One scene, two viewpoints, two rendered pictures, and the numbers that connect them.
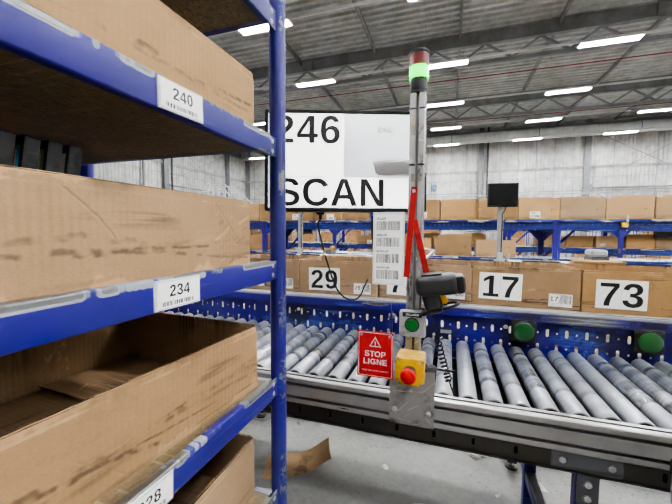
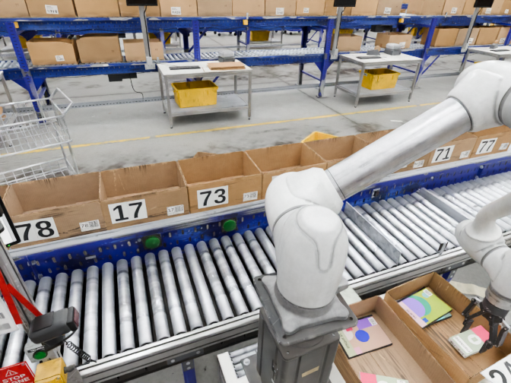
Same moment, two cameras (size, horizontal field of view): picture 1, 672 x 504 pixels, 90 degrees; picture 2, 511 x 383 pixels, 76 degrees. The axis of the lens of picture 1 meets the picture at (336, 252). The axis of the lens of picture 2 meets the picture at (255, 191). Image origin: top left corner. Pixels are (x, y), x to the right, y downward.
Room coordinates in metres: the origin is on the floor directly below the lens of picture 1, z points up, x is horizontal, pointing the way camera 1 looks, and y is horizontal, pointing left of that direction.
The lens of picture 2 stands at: (0.05, -0.31, 1.90)
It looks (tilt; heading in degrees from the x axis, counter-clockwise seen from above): 33 degrees down; 319
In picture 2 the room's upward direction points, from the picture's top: 2 degrees clockwise
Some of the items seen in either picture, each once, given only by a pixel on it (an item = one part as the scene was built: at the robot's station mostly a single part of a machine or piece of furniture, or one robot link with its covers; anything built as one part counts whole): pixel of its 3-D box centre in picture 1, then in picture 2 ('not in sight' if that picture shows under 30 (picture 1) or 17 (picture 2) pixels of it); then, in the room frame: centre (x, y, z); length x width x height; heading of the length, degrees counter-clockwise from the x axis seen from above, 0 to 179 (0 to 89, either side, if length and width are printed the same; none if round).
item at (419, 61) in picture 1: (419, 67); not in sight; (0.91, -0.21, 1.62); 0.05 x 0.05 x 0.06
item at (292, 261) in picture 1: (277, 271); not in sight; (1.86, 0.32, 0.96); 0.39 x 0.29 x 0.17; 71
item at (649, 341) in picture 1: (651, 343); (230, 226); (1.15, -1.10, 0.81); 0.07 x 0.01 x 0.07; 71
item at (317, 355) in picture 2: not in sight; (293, 353); (0.41, -0.80, 0.91); 0.26 x 0.26 x 0.33; 73
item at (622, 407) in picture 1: (601, 386); (199, 281); (1.00, -0.81, 0.72); 0.52 x 0.05 x 0.05; 161
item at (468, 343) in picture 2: not in sight; (473, 340); (0.07, -1.42, 0.80); 0.16 x 0.07 x 0.02; 70
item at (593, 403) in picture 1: (576, 383); (185, 285); (1.02, -0.75, 0.72); 0.52 x 0.05 x 0.05; 161
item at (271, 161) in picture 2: not in sight; (283, 169); (1.23, -1.55, 0.96); 0.39 x 0.29 x 0.17; 71
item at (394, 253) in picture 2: not in sight; (369, 230); (0.70, -1.70, 0.76); 0.46 x 0.01 x 0.09; 161
